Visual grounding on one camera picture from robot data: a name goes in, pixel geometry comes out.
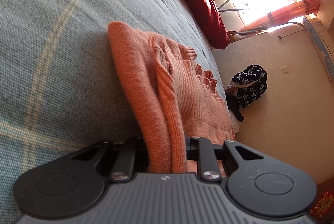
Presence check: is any tied pink-orange curtain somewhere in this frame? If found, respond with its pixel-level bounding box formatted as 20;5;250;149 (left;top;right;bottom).
240;0;322;33

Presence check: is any red paper decoration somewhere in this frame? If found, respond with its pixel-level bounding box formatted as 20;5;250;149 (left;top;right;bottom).
309;189;334;219

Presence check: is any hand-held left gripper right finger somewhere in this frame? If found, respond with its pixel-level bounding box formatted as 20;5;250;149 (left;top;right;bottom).
186;137;265;183

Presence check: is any dark power cord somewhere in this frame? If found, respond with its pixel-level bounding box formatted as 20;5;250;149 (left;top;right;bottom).
278;28;307;40

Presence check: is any white wall air conditioner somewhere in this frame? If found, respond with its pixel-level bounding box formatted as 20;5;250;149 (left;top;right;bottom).
303;15;334;81

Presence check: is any navy star-printed cloth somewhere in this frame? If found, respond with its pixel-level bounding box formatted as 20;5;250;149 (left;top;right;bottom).
230;65;268;109

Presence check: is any orange knitted sweater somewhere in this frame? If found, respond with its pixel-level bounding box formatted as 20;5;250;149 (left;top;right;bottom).
108;21;237;179

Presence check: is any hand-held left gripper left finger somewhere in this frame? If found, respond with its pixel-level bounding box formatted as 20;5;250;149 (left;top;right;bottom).
68;137;148;183

